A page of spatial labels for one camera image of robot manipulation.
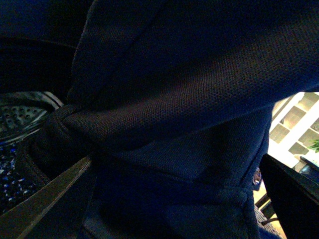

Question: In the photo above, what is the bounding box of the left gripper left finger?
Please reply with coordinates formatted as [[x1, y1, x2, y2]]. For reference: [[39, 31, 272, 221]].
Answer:
[[0, 157, 94, 239]]

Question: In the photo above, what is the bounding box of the grey front-load washing machine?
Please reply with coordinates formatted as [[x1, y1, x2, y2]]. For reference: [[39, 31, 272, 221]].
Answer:
[[0, 37, 76, 214]]

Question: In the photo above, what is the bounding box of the white lattice shelf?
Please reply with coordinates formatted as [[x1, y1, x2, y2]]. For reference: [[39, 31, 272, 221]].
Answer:
[[268, 92, 319, 170]]

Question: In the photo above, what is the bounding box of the dark navy polo shirt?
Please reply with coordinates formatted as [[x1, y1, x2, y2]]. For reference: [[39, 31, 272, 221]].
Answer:
[[17, 0, 319, 239]]

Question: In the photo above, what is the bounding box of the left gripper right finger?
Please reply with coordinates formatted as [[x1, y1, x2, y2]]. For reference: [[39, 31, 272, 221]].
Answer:
[[260, 154, 319, 239]]

